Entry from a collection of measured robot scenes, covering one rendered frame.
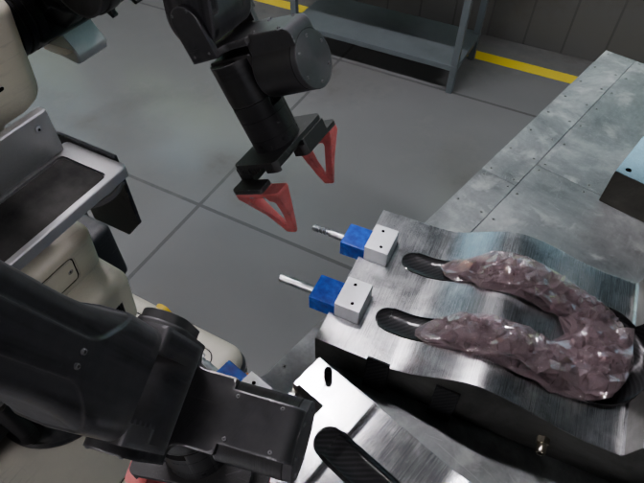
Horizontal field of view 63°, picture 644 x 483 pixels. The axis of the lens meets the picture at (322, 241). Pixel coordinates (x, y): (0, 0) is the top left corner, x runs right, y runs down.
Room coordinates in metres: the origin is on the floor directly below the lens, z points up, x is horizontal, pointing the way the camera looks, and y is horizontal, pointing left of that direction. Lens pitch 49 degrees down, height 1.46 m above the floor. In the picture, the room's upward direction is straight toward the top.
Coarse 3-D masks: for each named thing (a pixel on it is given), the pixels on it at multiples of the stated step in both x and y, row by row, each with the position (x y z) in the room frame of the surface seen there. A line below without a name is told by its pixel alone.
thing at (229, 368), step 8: (208, 360) 0.33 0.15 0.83; (208, 368) 0.32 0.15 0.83; (216, 368) 0.32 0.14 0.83; (224, 368) 0.32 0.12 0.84; (232, 368) 0.32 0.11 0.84; (232, 376) 0.31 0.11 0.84; (240, 376) 0.31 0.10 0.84; (248, 376) 0.30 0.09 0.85; (256, 376) 0.30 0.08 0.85; (256, 384) 0.29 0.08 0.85; (264, 384) 0.29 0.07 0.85
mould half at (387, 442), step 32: (320, 384) 0.27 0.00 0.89; (352, 384) 0.27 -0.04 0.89; (320, 416) 0.23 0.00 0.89; (352, 416) 0.23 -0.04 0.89; (384, 416) 0.24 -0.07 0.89; (384, 448) 0.20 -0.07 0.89; (416, 448) 0.20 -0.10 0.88; (320, 480) 0.17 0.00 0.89; (416, 480) 0.17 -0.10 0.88; (448, 480) 0.17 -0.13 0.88
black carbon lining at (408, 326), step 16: (416, 256) 0.50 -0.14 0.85; (416, 272) 0.47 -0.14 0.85; (432, 272) 0.47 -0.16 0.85; (384, 320) 0.38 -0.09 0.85; (400, 320) 0.39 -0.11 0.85; (416, 320) 0.38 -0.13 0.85; (624, 320) 0.37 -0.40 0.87; (400, 336) 0.36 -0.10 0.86; (416, 336) 0.36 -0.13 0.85; (640, 336) 0.35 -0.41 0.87; (640, 352) 0.33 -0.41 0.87; (640, 368) 0.31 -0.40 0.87; (624, 384) 0.29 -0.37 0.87; (640, 384) 0.29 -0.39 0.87; (608, 400) 0.27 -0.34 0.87; (624, 400) 0.27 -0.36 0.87
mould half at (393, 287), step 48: (432, 240) 0.53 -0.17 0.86; (480, 240) 0.51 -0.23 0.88; (528, 240) 0.49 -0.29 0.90; (384, 288) 0.43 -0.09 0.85; (432, 288) 0.43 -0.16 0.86; (480, 288) 0.41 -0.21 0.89; (624, 288) 0.43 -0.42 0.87; (336, 336) 0.36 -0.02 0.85; (384, 336) 0.36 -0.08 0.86; (432, 384) 0.29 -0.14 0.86; (480, 384) 0.27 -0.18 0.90; (528, 384) 0.27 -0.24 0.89; (528, 432) 0.24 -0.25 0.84; (576, 432) 0.22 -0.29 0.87; (624, 432) 0.22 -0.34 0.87; (624, 480) 0.19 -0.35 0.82
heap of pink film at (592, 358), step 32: (480, 256) 0.46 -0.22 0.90; (512, 256) 0.45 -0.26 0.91; (512, 288) 0.40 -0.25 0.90; (544, 288) 0.39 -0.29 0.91; (576, 288) 0.41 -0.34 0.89; (448, 320) 0.36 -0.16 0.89; (480, 320) 0.35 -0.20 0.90; (576, 320) 0.36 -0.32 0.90; (608, 320) 0.36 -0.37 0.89; (480, 352) 0.31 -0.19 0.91; (512, 352) 0.30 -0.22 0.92; (544, 352) 0.30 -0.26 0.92; (576, 352) 0.31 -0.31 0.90; (608, 352) 0.32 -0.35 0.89; (544, 384) 0.27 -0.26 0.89; (576, 384) 0.28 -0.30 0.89; (608, 384) 0.27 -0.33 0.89
